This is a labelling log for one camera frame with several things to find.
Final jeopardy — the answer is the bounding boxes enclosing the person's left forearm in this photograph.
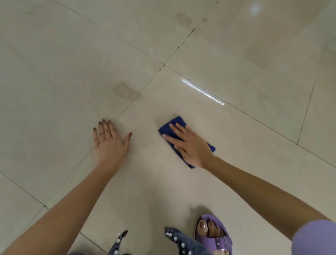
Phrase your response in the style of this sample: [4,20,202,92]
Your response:
[0,163,121,255]

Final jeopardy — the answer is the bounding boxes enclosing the purple shirt sleeve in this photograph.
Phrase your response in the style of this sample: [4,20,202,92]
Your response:
[291,220,336,255]

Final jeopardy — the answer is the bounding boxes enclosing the person's left hand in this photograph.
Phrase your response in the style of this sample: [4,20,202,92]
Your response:
[92,118,133,172]

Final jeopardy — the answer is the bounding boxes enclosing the blue cloth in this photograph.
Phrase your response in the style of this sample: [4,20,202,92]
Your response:
[158,115,216,170]

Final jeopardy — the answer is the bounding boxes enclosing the person's foot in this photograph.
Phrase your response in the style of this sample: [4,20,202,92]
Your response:
[197,220,229,255]

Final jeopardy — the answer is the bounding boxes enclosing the person's right hand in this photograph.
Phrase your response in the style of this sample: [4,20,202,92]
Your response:
[161,123,216,170]

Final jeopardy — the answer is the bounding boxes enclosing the person's right forearm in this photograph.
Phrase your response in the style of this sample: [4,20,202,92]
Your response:
[204,156,332,241]

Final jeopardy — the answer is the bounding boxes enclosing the blue denim jeans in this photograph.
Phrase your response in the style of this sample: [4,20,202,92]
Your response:
[68,226,213,255]

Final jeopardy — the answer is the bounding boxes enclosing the purple sandal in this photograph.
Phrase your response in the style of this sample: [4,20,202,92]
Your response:
[195,214,233,255]

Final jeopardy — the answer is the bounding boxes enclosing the beige tiled floor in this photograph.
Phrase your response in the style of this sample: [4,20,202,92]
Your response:
[0,0,336,255]

